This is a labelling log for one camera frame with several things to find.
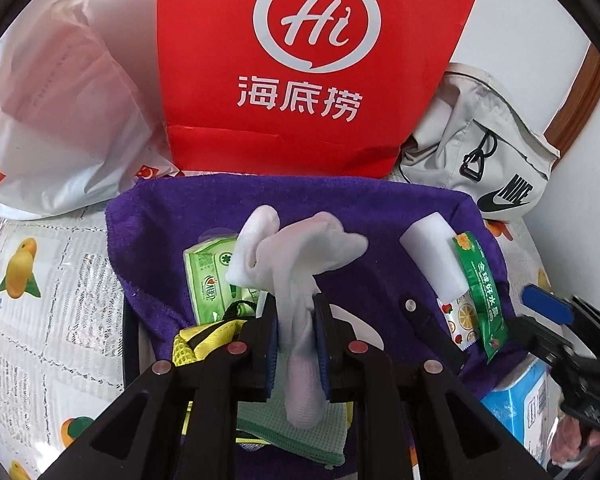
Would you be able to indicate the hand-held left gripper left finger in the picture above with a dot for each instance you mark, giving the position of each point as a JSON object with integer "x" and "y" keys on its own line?
{"x": 270, "y": 355}

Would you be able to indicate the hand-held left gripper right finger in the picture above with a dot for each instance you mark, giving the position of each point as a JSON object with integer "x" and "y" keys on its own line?
{"x": 322, "y": 355}

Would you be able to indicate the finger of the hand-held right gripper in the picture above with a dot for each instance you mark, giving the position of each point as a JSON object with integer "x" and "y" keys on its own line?
{"x": 545, "y": 305}
{"x": 432, "y": 327}

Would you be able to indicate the fruit print sachet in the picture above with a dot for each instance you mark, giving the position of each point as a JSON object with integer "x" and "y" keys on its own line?
{"x": 460, "y": 317}

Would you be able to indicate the person's right hand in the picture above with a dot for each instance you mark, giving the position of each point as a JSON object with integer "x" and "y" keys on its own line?
{"x": 572, "y": 440}

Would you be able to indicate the green sachet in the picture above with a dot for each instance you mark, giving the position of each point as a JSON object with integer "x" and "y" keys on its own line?
{"x": 480, "y": 285}

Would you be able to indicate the blue tissue pack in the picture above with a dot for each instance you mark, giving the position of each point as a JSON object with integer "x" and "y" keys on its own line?
{"x": 520, "y": 400}

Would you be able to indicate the light green cloth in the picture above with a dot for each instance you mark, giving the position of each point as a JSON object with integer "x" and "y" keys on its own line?
{"x": 265, "y": 425}

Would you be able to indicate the yellow mesh pouch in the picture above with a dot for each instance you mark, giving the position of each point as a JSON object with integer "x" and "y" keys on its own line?
{"x": 200, "y": 345}

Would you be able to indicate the white sponge block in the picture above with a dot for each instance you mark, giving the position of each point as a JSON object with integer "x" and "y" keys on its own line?
{"x": 430, "y": 245}

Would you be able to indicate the green wet wipes pack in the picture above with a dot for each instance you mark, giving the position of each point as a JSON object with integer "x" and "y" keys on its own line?
{"x": 207, "y": 280}

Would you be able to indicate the purple towel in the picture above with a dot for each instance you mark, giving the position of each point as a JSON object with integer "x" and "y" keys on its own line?
{"x": 350, "y": 220}

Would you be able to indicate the grey sling bag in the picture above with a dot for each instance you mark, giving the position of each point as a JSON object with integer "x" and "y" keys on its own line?
{"x": 445, "y": 135}

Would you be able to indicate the red paper bag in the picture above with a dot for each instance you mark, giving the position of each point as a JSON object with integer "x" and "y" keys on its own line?
{"x": 220, "y": 130}

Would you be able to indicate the white plastic bag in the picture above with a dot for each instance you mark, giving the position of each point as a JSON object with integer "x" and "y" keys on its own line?
{"x": 65, "y": 125}

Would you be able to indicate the brown wooden frame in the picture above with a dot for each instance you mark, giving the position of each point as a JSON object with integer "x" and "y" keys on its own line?
{"x": 580, "y": 95}

